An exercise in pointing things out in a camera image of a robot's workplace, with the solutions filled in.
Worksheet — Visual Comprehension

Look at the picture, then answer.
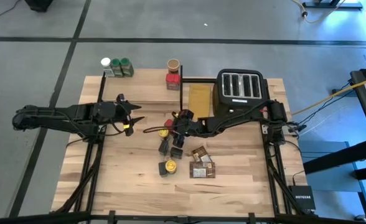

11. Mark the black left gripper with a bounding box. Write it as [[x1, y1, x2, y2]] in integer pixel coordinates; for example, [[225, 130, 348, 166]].
[[91, 101, 146, 133]]

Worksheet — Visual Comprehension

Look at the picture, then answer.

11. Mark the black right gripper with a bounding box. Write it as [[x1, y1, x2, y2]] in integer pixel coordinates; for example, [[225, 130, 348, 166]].
[[172, 119, 204, 149]]

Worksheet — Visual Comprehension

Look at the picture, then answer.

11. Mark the yellow-lid dark spice jar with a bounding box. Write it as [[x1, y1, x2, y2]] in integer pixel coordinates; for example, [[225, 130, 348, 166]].
[[157, 128, 171, 141], [165, 159, 178, 174]]

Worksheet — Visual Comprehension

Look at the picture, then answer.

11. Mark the green-lid oregano spice jar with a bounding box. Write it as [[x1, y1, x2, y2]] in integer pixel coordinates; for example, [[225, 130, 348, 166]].
[[120, 57, 135, 78]]

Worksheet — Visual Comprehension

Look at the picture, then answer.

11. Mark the green-lid herb spice jar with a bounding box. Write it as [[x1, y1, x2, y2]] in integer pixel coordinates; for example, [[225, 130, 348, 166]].
[[111, 58, 124, 78]]

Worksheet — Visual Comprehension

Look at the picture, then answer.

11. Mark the white-lid spice jar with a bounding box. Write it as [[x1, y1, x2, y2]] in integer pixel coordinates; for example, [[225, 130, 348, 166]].
[[100, 57, 115, 78]]

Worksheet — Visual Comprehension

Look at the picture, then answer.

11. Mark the tan-lid spice jar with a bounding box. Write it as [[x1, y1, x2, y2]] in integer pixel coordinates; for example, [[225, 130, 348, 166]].
[[166, 58, 181, 75]]

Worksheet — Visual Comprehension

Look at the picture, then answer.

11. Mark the small brown foil packet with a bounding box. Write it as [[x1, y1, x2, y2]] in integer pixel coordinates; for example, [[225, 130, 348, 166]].
[[191, 145, 214, 164]]

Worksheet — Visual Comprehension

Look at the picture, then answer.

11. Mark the yellow cloth mat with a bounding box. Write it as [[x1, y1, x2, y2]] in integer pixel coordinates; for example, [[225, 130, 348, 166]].
[[188, 83, 212, 123]]

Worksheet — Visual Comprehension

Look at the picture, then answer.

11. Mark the black four-slot toaster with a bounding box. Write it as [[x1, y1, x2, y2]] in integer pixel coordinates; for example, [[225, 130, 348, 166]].
[[212, 68, 268, 121]]

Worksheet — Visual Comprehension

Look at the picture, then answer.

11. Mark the black Netgear router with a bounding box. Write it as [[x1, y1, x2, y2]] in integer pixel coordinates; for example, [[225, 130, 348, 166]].
[[288, 185, 317, 211]]

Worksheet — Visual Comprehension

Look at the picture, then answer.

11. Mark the black floor object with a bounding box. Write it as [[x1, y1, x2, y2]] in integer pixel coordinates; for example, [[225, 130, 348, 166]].
[[24, 0, 54, 12]]

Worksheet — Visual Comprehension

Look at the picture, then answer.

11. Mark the black stand base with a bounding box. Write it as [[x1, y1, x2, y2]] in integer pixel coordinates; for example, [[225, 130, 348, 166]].
[[301, 0, 364, 9]]

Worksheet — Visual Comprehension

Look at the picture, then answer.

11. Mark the wooden shelf with black frame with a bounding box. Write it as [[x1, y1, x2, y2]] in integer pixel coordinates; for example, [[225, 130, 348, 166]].
[[101, 68, 184, 112]]

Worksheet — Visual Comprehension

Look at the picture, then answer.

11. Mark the yellow extension cord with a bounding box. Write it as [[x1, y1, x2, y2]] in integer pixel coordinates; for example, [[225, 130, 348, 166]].
[[291, 0, 349, 24]]

